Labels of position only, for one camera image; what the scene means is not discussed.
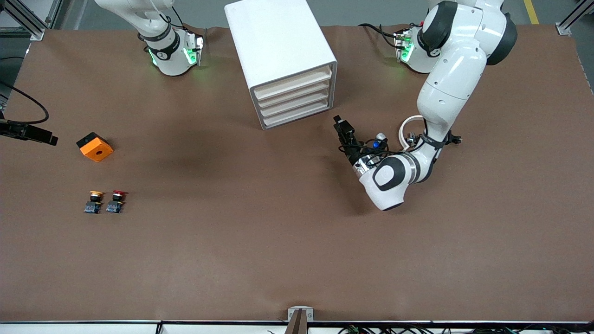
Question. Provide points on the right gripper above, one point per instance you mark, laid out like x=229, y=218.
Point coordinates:
x=29, y=132

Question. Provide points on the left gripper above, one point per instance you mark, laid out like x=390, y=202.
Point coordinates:
x=351, y=151

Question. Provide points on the white plastic drawer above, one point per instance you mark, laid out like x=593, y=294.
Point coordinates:
x=297, y=113
x=292, y=83
x=292, y=93
x=294, y=103

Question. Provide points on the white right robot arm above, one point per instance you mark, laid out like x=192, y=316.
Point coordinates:
x=171, y=60

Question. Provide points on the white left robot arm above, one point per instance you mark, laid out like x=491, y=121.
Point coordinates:
x=455, y=69

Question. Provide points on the yellow push button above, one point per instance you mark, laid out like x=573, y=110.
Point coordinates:
x=94, y=204

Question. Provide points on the red push button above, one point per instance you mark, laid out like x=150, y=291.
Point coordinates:
x=115, y=204

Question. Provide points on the white drawer cabinet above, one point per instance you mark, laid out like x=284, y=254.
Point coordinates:
x=278, y=41

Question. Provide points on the orange box with hole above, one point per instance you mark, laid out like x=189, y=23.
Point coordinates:
x=96, y=150

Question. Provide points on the dark brown connector block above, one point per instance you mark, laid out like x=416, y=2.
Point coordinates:
x=412, y=138

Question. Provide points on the small black clip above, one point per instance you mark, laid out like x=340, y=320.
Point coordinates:
x=455, y=138

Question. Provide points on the brown table mat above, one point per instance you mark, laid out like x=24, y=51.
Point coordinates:
x=297, y=232

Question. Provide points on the aluminium frame profile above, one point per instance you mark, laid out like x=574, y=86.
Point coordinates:
x=23, y=18
x=573, y=21

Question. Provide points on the grey metal bracket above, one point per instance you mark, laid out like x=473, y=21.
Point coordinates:
x=300, y=309

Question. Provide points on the white table edge rail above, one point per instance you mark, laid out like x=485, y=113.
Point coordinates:
x=93, y=327

